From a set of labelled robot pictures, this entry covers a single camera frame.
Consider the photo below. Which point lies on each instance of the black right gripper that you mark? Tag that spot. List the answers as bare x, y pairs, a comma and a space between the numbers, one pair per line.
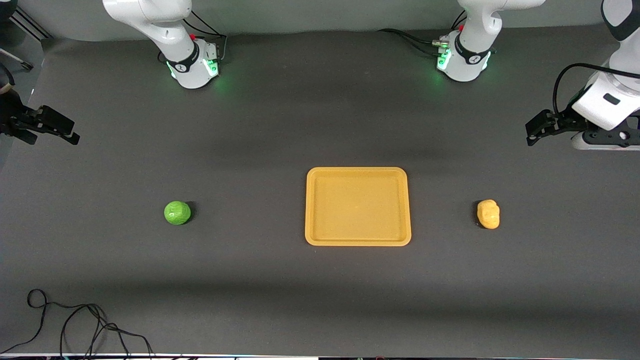
11, 121

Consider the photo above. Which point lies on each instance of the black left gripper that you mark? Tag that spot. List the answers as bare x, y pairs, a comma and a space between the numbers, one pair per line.
561, 121

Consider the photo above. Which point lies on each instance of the yellow potato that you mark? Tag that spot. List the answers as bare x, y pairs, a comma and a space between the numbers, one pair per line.
488, 214

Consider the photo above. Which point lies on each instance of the green apple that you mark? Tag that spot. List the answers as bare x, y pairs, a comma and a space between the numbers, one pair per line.
177, 213

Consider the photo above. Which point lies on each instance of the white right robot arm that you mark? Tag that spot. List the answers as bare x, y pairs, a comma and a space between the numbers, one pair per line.
165, 30

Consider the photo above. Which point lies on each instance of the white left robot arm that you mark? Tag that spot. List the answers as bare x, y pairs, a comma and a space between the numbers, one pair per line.
607, 95

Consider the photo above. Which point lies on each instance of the orange plastic tray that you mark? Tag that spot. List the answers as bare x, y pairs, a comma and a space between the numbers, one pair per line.
357, 207

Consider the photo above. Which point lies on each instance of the dark grey table mat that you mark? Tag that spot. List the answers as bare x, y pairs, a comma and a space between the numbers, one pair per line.
320, 300

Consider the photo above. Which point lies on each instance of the dark metal frame bar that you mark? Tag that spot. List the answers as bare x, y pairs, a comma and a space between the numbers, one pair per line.
30, 25

